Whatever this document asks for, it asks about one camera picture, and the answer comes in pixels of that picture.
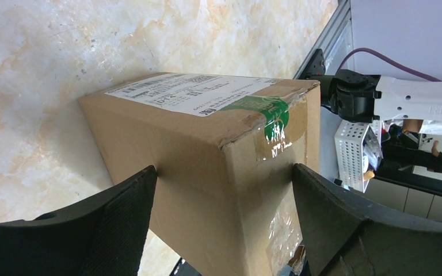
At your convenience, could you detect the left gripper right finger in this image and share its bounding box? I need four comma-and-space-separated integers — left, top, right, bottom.
292, 164, 442, 275

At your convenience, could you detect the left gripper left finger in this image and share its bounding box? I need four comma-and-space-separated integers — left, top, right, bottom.
0, 166, 157, 275

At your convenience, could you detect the brown cardboard express box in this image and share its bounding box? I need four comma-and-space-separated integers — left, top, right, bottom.
79, 72, 320, 275

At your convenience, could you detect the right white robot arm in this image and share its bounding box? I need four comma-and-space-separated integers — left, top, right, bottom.
299, 48, 442, 123

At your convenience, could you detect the white perforated basket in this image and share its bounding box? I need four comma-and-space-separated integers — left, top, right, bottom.
334, 120, 383, 193

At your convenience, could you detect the person in black clothes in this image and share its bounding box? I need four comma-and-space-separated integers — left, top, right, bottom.
383, 119, 442, 174

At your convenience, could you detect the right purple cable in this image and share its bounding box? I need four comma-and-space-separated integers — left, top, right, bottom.
337, 47, 442, 83

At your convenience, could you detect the aluminium frame rail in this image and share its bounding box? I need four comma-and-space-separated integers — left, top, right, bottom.
294, 1, 354, 79

